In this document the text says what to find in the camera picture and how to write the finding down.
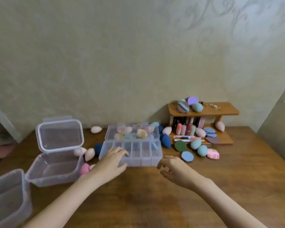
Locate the pink white cosmetic pencil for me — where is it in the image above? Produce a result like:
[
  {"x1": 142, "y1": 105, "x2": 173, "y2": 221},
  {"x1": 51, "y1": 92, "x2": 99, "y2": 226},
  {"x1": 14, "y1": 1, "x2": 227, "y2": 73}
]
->
[{"x1": 168, "y1": 135, "x2": 202, "y2": 139}]

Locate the row of lipsticks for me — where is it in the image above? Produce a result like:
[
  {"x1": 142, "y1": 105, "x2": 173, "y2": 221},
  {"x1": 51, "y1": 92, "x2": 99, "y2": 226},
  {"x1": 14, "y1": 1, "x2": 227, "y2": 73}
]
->
[{"x1": 172, "y1": 116, "x2": 206, "y2": 136}]

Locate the person's left hand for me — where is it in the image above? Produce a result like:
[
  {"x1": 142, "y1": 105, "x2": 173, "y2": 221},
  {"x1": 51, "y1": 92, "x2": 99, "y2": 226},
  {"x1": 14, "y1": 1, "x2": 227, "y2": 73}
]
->
[{"x1": 81, "y1": 146, "x2": 130, "y2": 187}]

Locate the pink marbled sponge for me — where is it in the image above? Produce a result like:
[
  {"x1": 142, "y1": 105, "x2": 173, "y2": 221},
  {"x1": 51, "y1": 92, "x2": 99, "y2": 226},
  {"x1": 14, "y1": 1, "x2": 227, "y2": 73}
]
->
[{"x1": 206, "y1": 148, "x2": 220, "y2": 160}]

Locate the clear compartment organizer box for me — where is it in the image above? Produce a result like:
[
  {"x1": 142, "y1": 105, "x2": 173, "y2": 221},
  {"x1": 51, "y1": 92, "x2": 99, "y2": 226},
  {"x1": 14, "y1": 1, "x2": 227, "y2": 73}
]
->
[{"x1": 99, "y1": 123, "x2": 163, "y2": 167}]

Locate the dark green round puff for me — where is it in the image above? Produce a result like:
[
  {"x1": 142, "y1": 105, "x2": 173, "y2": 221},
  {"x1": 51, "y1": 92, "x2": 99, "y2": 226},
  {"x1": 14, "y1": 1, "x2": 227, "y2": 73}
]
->
[{"x1": 174, "y1": 140, "x2": 187, "y2": 153}]

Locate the clear square lidded container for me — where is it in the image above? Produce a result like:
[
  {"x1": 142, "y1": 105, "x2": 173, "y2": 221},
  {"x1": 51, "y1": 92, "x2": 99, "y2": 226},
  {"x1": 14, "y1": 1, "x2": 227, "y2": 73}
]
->
[
  {"x1": 25, "y1": 116, "x2": 85, "y2": 188},
  {"x1": 0, "y1": 169, "x2": 33, "y2": 228}
]

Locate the person's right hand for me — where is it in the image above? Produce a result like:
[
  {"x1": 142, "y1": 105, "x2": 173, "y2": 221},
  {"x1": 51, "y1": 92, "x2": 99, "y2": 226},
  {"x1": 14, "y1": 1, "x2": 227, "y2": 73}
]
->
[{"x1": 156, "y1": 155, "x2": 213, "y2": 192}]

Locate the group of beige egg sponges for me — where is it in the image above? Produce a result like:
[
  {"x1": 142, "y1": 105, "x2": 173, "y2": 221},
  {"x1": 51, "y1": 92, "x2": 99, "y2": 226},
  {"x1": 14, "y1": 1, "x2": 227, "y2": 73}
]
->
[{"x1": 73, "y1": 125, "x2": 173, "y2": 171}]

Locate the person's right forearm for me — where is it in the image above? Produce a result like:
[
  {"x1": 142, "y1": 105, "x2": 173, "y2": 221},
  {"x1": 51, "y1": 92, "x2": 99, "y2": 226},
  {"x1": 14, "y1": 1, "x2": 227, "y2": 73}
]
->
[{"x1": 196, "y1": 179, "x2": 269, "y2": 228}]

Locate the person's left forearm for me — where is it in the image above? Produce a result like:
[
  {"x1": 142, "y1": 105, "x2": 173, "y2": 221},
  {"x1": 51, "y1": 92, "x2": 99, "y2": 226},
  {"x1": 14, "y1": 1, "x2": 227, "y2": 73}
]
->
[{"x1": 21, "y1": 175, "x2": 99, "y2": 228}]

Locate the grey green door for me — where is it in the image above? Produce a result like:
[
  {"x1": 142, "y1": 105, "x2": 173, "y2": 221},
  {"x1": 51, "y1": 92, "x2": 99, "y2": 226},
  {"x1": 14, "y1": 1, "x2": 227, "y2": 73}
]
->
[{"x1": 256, "y1": 76, "x2": 285, "y2": 170}]

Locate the wooden two-tier cosmetic rack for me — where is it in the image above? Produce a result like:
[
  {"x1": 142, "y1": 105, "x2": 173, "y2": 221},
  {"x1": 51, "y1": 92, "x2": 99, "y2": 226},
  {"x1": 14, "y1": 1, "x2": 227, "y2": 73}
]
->
[{"x1": 168, "y1": 101, "x2": 240, "y2": 146}]

